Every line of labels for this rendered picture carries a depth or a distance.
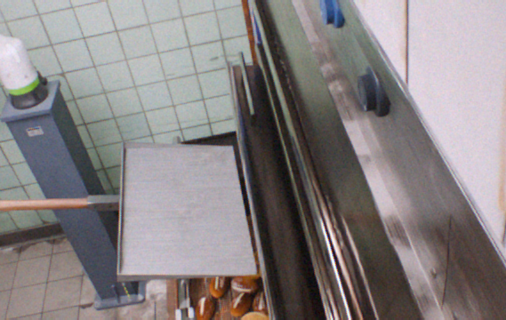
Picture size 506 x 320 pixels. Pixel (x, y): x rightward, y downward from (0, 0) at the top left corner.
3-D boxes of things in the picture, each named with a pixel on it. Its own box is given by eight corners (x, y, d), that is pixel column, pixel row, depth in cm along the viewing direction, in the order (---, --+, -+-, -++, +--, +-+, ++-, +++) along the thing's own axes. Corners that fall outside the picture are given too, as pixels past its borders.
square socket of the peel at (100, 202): (87, 212, 166) (86, 203, 164) (88, 203, 169) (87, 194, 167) (120, 211, 168) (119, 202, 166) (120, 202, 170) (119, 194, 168)
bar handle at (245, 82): (237, 68, 180) (243, 68, 180) (251, 132, 155) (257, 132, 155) (237, 51, 176) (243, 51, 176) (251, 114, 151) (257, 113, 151)
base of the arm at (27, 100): (21, 76, 242) (16, 64, 238) (56, 69, 241) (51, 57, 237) (7, 113, 222) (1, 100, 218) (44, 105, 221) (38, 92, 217)
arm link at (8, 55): (26, 71, 232) (6, 28, 219) (46, 81, 223) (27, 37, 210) (-2, 87, 225) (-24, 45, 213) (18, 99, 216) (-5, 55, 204)
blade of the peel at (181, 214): (117, 282, 148) (116, 275, 146) (122, 148, 190) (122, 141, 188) (257, 275, 155) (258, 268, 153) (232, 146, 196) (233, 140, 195)
